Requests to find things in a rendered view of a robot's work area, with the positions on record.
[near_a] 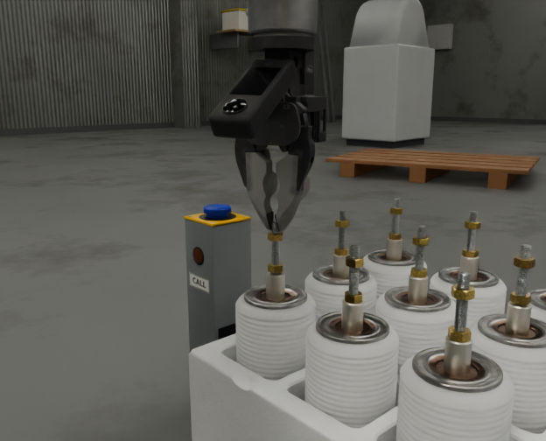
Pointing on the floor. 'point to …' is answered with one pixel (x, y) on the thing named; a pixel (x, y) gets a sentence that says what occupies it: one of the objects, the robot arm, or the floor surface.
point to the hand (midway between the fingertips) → (272, 220)
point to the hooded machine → (388, 76)
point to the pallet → (436, 164)
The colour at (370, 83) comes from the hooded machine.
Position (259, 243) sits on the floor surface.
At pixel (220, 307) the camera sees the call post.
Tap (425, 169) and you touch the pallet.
